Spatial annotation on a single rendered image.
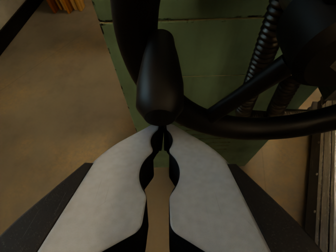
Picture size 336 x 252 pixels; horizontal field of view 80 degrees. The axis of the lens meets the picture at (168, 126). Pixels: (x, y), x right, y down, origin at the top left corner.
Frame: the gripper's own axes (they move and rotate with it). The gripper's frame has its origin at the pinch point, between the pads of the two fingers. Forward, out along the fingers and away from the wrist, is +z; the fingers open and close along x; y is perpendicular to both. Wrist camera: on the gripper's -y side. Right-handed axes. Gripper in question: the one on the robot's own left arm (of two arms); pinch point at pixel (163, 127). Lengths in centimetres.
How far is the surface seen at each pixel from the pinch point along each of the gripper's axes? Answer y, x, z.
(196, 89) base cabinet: 9.3, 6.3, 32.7
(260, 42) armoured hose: -3.1, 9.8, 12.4
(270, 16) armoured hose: -5.5, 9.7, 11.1
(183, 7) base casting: -6.4, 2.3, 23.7
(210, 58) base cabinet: 1.7, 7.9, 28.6
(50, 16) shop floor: -2, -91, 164
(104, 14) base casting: -5.5, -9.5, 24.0
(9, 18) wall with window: -1, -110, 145
